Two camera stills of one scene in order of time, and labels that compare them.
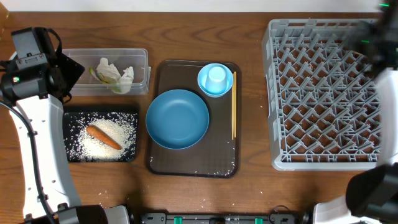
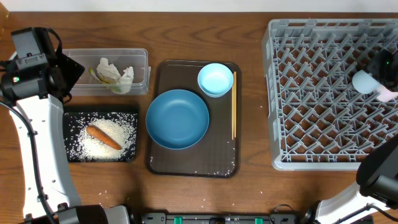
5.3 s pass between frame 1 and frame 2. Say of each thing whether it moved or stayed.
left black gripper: stayed
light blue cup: moved
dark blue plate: stayed
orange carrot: stayed
